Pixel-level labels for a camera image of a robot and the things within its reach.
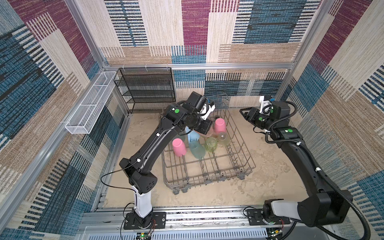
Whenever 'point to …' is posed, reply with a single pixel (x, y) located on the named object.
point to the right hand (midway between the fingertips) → (241, 113)
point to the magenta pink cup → (179, 147)
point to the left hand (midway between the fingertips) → (211, 126)
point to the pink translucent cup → (210, 133)
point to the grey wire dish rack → (192, 160)
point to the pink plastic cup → (220, 125)
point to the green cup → (211, 144)
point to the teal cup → (197, 149)
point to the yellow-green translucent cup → (223, 139)
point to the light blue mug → (193, 135)
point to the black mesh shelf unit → (148, 84)
